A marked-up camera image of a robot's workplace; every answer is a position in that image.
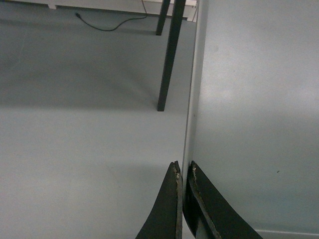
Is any black table leg far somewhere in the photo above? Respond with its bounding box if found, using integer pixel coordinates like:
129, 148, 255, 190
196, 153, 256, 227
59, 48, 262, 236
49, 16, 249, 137
156, 0, 170, 36

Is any black table leg near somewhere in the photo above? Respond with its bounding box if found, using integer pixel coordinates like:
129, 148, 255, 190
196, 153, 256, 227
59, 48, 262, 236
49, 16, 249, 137
157, 0, 186, 112

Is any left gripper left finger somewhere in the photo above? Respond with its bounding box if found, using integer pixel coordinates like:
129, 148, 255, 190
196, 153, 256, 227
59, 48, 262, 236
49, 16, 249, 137
136, 161, 182, 239

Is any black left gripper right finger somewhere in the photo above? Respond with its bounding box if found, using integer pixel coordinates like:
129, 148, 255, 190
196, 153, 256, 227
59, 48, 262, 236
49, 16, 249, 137
183, 161, 261, 239

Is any black table leg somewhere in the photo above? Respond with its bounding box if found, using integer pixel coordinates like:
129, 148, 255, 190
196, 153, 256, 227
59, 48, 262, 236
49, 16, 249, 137
157, 0, 186, 112
156, 0, 170, 36

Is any black floor cable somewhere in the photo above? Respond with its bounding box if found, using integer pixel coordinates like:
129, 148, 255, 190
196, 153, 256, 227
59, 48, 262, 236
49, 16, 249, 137
75, 0, 148, 32

